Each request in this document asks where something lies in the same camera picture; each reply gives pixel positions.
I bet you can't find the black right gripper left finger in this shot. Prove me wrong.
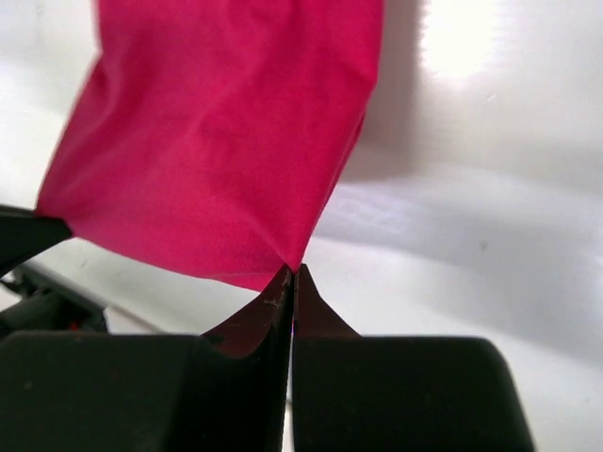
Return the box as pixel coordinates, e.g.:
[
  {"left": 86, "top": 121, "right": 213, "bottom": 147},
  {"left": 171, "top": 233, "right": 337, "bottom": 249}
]
[{"left": 1, "top": 268, "right": 293, "bottom": 451}]

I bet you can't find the crimson red t shirt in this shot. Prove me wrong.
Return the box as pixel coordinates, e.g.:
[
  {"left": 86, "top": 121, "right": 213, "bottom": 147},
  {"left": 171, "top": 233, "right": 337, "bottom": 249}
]
[{"left": 37, "top": 1, "right": 384, "bottom": 290}]

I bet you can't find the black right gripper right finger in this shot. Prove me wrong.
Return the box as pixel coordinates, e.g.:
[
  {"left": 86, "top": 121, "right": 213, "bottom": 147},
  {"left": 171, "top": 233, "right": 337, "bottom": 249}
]
[{"left": 292, "top": 266, "right": 535, "bottom": 451}]

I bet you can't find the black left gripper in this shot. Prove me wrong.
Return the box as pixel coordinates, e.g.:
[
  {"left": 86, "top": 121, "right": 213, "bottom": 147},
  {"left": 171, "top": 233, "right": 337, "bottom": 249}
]
[{"left": 0, "top": 205, "right": 109, "bottom": 335}]

